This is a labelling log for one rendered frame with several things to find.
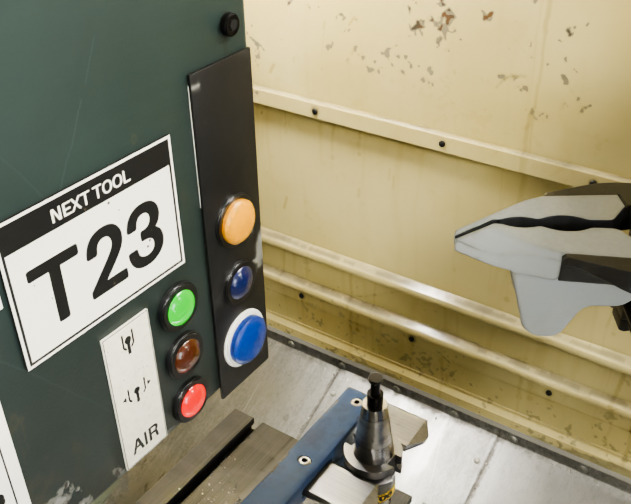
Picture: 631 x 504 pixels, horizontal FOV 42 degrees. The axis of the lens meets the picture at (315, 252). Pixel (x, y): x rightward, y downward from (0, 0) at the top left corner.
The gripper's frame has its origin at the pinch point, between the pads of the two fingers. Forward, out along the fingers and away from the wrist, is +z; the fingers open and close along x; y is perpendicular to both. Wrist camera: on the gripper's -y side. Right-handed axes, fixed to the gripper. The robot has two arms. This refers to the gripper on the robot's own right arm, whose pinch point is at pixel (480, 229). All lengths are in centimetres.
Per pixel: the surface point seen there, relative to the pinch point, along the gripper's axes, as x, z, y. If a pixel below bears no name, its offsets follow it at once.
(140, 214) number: -5.1, 16.1, -3.5
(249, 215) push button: 0.5, 12.1, -0.2
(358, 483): 21.0, 6.2, 44.0
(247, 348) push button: -0.6, 12.6, 8.1
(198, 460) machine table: 52, 32, 76
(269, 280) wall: 89, 24, 67
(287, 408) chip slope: 74, 20, 85
